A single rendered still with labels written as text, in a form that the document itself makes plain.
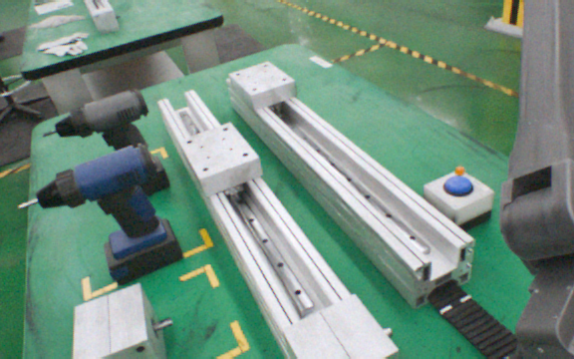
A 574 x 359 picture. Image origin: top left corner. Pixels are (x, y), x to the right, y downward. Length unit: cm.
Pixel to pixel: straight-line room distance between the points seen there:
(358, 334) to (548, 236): 23
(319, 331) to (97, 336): 28
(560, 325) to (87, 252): 77
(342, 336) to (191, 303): 29
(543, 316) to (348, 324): 23
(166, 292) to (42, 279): 25
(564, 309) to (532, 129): 16
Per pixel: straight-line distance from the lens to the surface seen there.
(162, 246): 78
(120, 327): 63
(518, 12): 392
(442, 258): 68
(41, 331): 83
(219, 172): 77
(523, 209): 42
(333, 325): 54
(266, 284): 61
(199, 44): 230
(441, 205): 76
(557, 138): 44
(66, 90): 228
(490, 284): 72
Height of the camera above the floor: 132
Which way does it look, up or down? 35 degrees down
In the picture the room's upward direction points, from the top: 11 degrees counter-clockwise
